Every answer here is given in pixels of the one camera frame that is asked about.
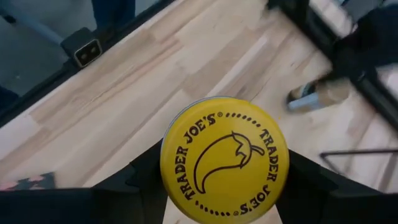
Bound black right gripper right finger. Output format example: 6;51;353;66
275;149;398;224

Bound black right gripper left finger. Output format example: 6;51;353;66
0;139;169;224

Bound furikake jar tan lid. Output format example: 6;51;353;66
285;77;353;114

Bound chili onion jar yellow lid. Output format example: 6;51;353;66
159;95;290;224

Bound person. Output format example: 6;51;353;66
91;0;137;29

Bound black table-level camera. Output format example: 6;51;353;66
60;26;104;69

